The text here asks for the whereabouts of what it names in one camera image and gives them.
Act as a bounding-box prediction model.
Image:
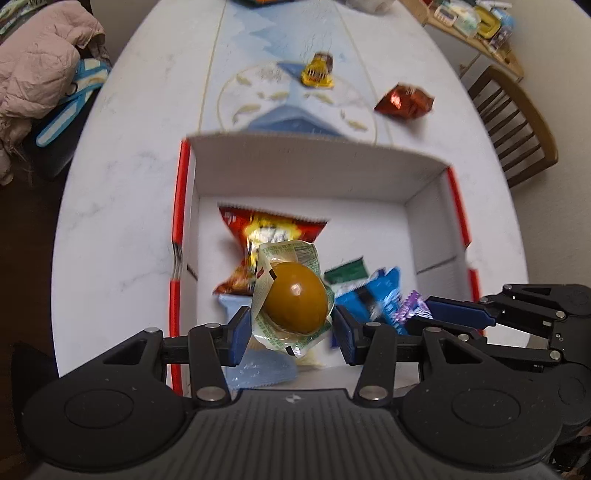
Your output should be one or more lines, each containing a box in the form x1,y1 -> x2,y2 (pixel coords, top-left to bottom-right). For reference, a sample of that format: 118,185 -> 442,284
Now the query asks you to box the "packaged brown egg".
249,240 -> 335,358

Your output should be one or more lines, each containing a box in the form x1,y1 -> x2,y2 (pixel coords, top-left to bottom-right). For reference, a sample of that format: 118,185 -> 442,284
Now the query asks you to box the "white dark-edged candy packet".
323,257 -> 369,294

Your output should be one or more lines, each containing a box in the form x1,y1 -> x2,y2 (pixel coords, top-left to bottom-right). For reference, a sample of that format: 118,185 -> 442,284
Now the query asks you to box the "dark seat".
28,106 -> 88,181

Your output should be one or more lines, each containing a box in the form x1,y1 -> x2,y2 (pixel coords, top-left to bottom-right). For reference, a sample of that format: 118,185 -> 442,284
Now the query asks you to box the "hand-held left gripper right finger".
332,305 -> 490,402

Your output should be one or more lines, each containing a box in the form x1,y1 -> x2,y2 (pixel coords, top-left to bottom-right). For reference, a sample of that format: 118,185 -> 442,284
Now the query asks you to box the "pink padded jacket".
0,0 -> 108,185

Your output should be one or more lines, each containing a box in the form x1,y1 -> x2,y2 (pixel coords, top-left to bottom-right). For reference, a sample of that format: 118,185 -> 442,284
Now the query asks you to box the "orange red snack bag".
212,205 -> 329,296

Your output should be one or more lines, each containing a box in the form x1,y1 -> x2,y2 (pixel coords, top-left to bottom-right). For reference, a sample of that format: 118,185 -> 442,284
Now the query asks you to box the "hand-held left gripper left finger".
99,305 -> 252,407

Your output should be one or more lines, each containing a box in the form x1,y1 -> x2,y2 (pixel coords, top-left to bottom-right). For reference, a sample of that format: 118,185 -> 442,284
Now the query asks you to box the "wooden side cabinet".
399,0 -> 526,83

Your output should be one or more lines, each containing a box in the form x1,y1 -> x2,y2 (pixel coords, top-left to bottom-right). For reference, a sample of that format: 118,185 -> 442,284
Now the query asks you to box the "red foil snack packet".
374,83 -> 435,121

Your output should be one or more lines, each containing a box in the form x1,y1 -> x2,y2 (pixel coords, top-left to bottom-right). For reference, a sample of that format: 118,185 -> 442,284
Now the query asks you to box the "clear wrapped packet stack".
455,4 -> 481,35

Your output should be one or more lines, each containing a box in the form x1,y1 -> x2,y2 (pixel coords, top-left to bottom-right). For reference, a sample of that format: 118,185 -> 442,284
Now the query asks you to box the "wooden chair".
466,65 -> 559,188

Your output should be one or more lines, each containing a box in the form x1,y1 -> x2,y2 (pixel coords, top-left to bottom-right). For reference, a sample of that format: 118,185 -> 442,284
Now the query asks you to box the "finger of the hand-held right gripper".
425,284 -> 568,329
406,318 -> 564,372

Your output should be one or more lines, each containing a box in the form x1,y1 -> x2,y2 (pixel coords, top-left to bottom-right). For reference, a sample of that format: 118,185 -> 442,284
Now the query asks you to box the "white red cardboard box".
168,131 -> 482,398

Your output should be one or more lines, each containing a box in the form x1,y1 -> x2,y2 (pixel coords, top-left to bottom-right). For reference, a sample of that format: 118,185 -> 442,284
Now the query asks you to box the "yellow container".
475,7 -> 502,40

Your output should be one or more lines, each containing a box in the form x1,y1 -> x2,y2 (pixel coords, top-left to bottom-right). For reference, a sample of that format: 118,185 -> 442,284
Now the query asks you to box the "yellow brown snack packet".
300,52 -> 336,88

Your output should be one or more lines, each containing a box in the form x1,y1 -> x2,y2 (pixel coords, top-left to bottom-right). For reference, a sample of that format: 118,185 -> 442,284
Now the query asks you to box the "clear plastic bag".
346,0 -> 395,12

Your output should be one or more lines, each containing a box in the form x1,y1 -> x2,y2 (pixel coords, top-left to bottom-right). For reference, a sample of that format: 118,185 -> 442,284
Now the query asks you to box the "blue white bag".
36,58 -> 112,148

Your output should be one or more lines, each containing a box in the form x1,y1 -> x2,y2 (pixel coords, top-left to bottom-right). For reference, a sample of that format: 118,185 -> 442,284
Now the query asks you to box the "purple candy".
392,291 -> 433,334

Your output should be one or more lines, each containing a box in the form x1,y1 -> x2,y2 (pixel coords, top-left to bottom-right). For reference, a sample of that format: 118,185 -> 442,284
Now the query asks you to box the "light blue snack packet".
219,294 -> 298,389

